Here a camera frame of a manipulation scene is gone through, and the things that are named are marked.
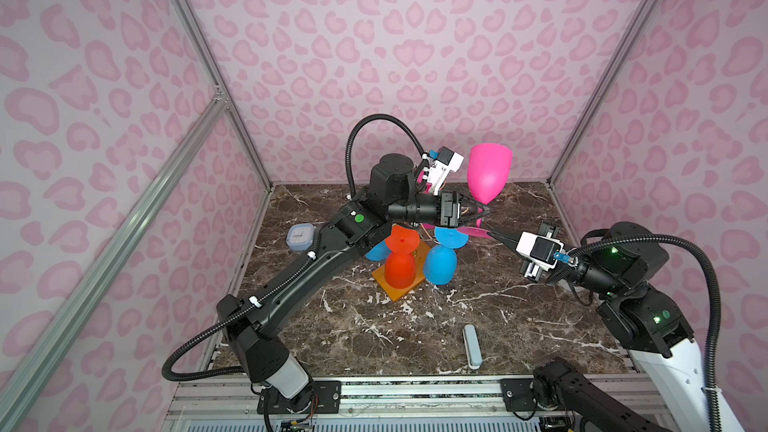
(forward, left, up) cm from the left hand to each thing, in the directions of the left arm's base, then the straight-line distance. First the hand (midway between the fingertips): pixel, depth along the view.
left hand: (488, 209), depth 54 cm
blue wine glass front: (0, +7, -19) cm, 20 cm away
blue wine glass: (+5, +21, -23) cm, 31 cm away
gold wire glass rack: (+3, +10, -12) cm, 16 cm away
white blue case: (-13, -2, -41) cm, 43 cm away
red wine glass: (0, +16, -20) cm, 26 cm away
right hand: (-4, -1, -1) cm, 4 cm away
